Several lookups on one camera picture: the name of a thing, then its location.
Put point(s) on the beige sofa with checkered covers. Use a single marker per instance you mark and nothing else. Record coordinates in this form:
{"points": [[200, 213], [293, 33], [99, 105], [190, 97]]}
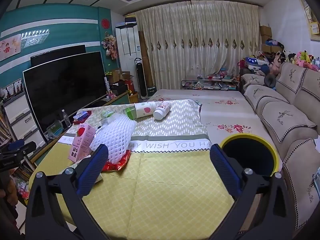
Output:
{"points": [[282, 110]]}

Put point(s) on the small pink box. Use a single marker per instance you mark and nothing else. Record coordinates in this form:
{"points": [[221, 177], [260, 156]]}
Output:
{"points": [[110, 95]]}

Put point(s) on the black and white tower fan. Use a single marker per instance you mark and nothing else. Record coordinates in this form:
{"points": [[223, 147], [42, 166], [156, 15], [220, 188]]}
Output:
{"points": [[140, 80]]}

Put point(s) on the pile of books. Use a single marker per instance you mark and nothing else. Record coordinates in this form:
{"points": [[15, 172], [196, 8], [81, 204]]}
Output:
{"points": [[22, 180]]}

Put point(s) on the yellow and grey printed tablecloth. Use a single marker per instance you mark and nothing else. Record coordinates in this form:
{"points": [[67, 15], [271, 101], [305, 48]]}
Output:
{"points": [[162, 192]]}

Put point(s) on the white printed tube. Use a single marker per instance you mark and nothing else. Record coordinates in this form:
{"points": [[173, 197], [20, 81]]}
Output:
{"points": [[107, 87]]}

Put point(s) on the blue box with star print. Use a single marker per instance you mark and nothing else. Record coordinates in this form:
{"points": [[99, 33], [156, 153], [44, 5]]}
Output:
{"points": [[82, 115]]}

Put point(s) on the clear water bottle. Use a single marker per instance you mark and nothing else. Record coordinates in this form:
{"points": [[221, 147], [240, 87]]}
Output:
{"points": [[66, 120]]}

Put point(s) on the pile of plush toys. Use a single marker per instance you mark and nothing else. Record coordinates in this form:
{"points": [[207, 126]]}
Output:
{"points": [[300, 58]]}

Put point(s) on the clear plastic bag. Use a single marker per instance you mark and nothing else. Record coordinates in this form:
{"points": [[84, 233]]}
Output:
{"points": [[55, 130]]}

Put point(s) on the tall brown board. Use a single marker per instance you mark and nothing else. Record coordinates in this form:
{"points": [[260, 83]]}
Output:
{"points": [[145, 60]]}

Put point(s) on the floral bed sheet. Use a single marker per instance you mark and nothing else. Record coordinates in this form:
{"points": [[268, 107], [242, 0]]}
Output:
{"points": [[225, 112]]}

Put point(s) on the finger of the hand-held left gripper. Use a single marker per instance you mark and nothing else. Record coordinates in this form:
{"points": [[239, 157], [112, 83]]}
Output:
{"points": [[17, 144], [28, 147]]}

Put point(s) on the open cardboard boxes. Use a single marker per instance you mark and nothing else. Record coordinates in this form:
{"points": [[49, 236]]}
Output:
{"points": [[117, 75]]}

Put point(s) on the white pill bottle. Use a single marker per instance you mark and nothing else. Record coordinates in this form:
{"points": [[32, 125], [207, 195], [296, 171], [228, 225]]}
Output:
{"points": [[162, 110]]}

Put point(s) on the cluttered glass coffee table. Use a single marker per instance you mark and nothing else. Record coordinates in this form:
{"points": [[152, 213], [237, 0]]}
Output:
{"points": [[210, 85]]}

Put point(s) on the stack of papers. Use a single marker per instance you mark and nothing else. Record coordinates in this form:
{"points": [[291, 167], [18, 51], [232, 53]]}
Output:
{"points": [[317, 143]]}

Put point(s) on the round red wall decoration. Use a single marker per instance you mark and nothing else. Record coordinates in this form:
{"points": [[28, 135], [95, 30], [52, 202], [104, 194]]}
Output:
{"points": [[105, 23]]}

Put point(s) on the white plastic drawer unit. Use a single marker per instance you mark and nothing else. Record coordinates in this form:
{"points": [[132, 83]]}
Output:
{"points": [[22, 125]]}

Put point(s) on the pink milk carton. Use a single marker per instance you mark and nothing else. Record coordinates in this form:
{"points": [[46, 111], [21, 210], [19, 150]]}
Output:
{"points": [[81, 142]]}

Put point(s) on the framed wall picture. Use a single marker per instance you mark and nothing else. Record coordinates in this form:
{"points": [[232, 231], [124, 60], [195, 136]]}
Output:
{"points": [[312, 27]]}

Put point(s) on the white cup with apple print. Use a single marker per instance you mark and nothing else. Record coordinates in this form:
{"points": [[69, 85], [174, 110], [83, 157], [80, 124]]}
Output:
{"points": [[146, 110]]}

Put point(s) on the hanging flower decoration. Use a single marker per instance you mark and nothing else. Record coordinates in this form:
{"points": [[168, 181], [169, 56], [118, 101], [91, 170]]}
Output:
{"points": [[110, 46]]}

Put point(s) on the dark flat boxes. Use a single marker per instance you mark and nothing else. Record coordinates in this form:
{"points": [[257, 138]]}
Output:
{"points": [[130, 20]]}

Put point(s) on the green printed box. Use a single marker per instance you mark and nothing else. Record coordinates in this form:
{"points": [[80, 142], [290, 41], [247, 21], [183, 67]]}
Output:
{"points": [[151, 90]]}

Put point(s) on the stack of cardboard boxes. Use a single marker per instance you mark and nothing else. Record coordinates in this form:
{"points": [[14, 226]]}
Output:
{"points": [[266, 33]]}

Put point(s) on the black monitor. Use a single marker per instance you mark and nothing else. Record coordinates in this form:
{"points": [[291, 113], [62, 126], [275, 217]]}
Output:
{"points": [[57, 55]]}

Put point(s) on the yellow rimmed dark bin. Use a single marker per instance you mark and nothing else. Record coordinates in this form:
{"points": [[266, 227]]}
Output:
{"points": [[245, 152]]}

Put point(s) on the red container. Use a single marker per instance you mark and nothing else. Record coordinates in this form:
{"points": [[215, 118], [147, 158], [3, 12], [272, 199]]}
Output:
{"points": [[130, 86]]}

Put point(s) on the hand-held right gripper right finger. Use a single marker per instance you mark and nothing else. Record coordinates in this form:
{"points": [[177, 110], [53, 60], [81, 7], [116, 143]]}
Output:
{"points": [[225, 170]]}

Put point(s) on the cream embroidered curtain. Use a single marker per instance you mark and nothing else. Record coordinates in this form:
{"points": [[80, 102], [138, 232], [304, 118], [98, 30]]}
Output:
{"points": [[195, 42]]}

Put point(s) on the white foam fruit net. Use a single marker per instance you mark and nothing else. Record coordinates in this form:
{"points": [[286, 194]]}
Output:
{"points": [[115, 135]]}

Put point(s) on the large curved black television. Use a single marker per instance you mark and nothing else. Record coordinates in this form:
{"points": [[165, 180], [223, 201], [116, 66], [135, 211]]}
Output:
{"points": [[65, 87]]}

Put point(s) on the pink wall poster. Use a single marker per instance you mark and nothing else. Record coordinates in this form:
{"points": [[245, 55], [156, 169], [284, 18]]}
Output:
{"points": [[10, 47]]}

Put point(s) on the yellow basket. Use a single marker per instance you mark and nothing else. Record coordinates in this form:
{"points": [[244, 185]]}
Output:
{"points": [[133, 97]]}

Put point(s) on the red foil wrapper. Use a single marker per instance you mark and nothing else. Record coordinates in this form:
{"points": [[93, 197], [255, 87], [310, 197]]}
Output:
{"points": [[117, 165]]}

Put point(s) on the framed photos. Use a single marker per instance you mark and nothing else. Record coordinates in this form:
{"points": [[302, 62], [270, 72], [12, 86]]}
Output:
{"points": [[15, 87]]}

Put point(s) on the black bag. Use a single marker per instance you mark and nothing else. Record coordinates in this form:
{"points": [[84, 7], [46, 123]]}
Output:
{"points": [[120, 87]]}

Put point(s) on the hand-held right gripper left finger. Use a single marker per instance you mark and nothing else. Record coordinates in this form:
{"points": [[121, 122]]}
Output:
{"points": [[92, 170]]}

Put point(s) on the blue and white star bag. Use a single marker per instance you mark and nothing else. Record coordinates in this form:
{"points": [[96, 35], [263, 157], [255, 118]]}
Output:
{"points": [[255, 65]]}

